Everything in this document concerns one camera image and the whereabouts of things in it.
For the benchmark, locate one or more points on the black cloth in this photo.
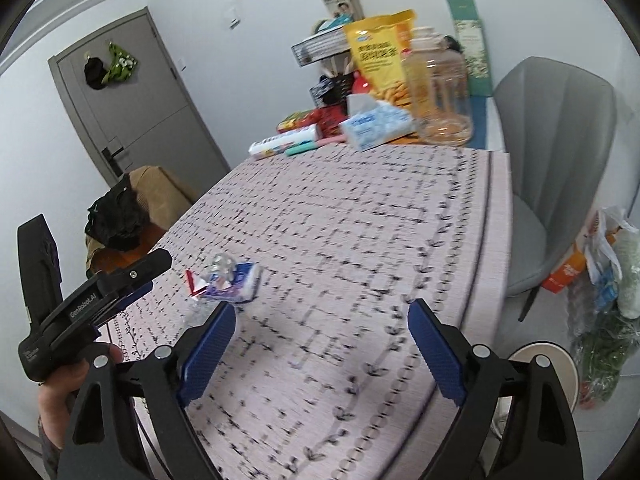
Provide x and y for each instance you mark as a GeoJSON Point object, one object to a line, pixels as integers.
{"type": "Point", "coordinates": [117, 215]}

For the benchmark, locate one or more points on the blue white tissue wrapper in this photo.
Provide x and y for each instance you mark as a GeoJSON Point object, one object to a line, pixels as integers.
{"type": "Point", "coordinates": [240, 282]}

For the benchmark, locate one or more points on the pink marker pen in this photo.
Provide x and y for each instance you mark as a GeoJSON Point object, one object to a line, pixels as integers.
{"type": "Point", "coordinates": [329, 140]}

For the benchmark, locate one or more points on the bag of green vegetables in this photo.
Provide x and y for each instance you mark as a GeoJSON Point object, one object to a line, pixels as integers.
{"type": "Point", "coordinates": [600, 355]}

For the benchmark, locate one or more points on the white printed roll pack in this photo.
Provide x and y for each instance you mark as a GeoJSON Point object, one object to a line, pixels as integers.
{"type": "Point", "coordinates": [282, 142]}

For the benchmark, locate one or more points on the white trash bin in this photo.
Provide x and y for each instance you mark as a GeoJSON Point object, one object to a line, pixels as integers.
{"type": "Point", "coordinates": [567, 365]}

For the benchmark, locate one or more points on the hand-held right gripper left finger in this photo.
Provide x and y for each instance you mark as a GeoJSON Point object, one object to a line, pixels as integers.
{"type": "Point", "coordinates": [205, 355]}

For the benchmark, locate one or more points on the orange cardboard box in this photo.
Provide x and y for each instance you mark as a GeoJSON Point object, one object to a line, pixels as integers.
{"type": "Point", "coordinates": [565, 272]}

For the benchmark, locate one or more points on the teal plastic item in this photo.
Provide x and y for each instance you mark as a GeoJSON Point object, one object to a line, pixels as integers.
{"type": "Point", "coordinates": [330, 25]}

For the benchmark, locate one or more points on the red white wrapper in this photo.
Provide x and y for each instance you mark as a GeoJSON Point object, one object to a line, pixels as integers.
{"type": "Point", "coordinates": [196, 285]}

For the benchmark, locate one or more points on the yellow snack bag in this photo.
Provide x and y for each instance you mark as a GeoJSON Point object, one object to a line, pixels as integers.
{"type": "Point", "coordinates": [377, 60]}

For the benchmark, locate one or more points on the red tin can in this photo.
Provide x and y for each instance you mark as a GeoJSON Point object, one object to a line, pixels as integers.
{"type": "Point", "coordinates": [454, 44]}

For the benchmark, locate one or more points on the person's left hand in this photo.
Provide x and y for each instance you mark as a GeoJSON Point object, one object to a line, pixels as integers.
{"type": "Point", "coordinates": [57, 400]}

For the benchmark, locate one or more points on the white light switch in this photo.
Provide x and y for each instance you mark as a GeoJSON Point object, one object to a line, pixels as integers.
{"type": "Point", "coordinates": [234, 16]}

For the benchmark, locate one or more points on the green marker pen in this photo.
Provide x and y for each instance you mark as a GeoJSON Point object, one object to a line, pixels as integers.
{"type": "Point", "coordinates": [300, 149]}

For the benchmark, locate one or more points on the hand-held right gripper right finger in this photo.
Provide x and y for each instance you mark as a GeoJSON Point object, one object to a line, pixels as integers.
{"type": "Point", "coordinates": [437, 352]}

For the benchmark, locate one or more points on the red green snack packet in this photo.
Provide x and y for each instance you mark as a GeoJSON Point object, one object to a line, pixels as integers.
{"type": "Point", "coordinates": [295, 121]}

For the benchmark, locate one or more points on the grey upholstered chair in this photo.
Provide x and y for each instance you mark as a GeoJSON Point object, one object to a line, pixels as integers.
{"type": "Point", "coordinates": [545, 160]}

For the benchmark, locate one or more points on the grey door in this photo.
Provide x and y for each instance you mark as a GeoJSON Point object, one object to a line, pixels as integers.
{"type": "Point", "coordinates": [145, 100]}

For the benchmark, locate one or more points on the tall green box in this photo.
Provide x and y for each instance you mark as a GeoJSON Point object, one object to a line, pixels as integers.
{"type": "Point", "coordinates": [472, 45]}

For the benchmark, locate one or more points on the clear plastic water jug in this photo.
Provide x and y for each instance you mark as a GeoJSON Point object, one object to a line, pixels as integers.
{"type": "Point", "coordinates": [440, 95]}

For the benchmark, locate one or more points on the blue table mat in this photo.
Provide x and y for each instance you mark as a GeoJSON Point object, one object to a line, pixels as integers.
{"type": "Point", "coordinates": [478, 122]}

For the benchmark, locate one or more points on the clear plastic wrapper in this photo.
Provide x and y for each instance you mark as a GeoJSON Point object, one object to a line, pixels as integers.
{"type": "Point", "coordinates": [222, 265]}

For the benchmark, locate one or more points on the black hanging hat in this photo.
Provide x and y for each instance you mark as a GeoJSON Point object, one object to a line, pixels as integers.
{"type": "Point", "coordinates": [94, 74]}

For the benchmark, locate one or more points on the brown chair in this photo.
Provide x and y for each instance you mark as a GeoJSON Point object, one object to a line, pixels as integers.
{"type": "Point", "coordinates": [160, 192]}

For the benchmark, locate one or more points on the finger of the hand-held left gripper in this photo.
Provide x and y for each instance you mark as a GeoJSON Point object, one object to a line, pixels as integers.
{"type": "Point", "coordinates": [147, 265]}
{"type": "Point", "coordinates": [40, 270]}

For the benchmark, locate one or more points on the green hanging cloth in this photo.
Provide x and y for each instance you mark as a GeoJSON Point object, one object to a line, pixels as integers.
{"type": "Point", "coordinates": [120, 66]}

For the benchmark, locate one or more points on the blue patterned tissue pack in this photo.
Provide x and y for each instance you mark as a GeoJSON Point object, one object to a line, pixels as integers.
{"type": "Point", "coordinates": [377, 127]}

